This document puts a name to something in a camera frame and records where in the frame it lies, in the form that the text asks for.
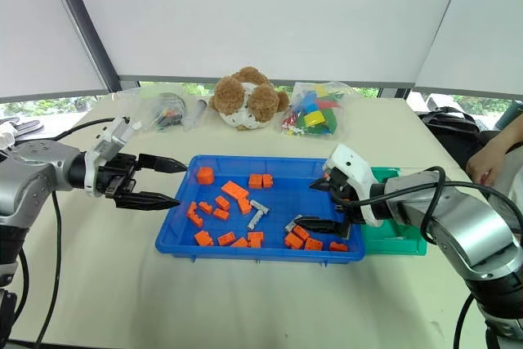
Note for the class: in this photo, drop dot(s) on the blue plastic tray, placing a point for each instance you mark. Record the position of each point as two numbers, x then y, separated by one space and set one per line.
278 202

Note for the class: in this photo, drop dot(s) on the clear plastic tube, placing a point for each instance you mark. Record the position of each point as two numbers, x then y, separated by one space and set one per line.
194 114

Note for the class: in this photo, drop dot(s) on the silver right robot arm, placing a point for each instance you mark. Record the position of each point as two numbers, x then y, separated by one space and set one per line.
457 218

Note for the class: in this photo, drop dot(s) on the clear bag of dark parts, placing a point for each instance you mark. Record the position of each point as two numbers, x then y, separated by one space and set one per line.
167 112

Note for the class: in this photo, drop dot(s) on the teal bottle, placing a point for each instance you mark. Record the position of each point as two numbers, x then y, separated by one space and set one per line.
510 114

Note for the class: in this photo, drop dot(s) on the black backpack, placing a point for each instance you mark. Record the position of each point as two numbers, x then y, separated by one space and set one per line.
447 124

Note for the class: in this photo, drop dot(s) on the long flat orange block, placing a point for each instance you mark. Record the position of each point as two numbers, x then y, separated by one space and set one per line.
235 189

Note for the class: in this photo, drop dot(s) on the green plastic tray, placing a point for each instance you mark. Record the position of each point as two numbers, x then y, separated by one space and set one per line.
388 238

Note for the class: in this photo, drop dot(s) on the orange round block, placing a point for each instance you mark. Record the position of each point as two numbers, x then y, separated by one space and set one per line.
205 176

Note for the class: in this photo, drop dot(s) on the brown teddy bear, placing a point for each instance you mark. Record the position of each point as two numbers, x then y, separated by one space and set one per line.
245 99

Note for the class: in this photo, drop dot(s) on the orange square block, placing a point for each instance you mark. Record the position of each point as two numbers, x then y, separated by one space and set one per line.
255 181
267 181

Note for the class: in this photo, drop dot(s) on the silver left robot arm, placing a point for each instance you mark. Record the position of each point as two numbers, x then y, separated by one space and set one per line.
37 169

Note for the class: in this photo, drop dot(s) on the black flat objects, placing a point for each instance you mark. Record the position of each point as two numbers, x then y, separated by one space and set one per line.
20 126

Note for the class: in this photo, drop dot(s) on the orange sloped block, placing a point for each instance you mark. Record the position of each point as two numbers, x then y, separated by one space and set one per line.
240 243

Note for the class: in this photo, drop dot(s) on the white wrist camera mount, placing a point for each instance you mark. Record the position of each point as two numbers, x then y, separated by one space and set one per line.
108 140
355 169

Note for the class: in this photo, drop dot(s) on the grey brick piece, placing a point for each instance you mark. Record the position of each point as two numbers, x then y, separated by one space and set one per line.
254 220

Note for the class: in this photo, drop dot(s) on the orange building block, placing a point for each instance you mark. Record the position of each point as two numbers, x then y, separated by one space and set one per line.
293 241
205 207
314 244
338 247
222 202
226 238
221 214
244 206
203 238
194 215
302 233
256 239

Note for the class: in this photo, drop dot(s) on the bag of colourful blocks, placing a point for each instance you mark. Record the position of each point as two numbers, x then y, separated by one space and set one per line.
314 114

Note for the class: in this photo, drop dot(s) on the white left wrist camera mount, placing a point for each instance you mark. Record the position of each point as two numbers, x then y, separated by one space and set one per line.
108 140

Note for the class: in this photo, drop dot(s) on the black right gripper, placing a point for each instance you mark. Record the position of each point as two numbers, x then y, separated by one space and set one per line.
343 193

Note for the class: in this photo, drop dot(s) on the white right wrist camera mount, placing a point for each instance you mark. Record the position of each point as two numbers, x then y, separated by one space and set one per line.
355 169

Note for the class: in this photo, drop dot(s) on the white roller blind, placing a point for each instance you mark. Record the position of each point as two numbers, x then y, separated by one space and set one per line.
261 18
482 30
41 30

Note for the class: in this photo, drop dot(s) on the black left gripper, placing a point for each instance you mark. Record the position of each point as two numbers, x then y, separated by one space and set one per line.
120 171

